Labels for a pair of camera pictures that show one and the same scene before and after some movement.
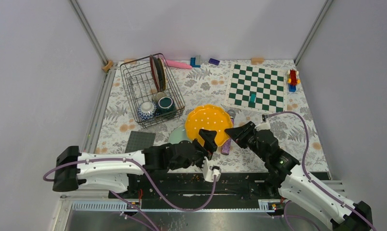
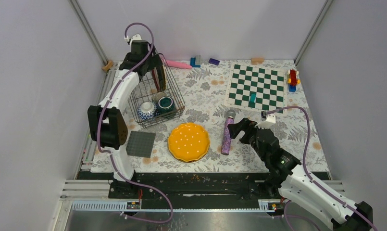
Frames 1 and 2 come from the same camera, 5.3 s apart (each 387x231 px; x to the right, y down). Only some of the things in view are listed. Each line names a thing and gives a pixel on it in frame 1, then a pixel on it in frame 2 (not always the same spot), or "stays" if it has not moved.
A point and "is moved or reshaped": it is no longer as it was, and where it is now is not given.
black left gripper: x=209 y=144 → x=155 y=61
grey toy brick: x=198 y=59 stays
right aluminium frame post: x=313 y=31 stays
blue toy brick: x=193 y=63 stays
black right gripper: x=240 y=133 stays
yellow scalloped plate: x=211 y=117 is moved or reshaped
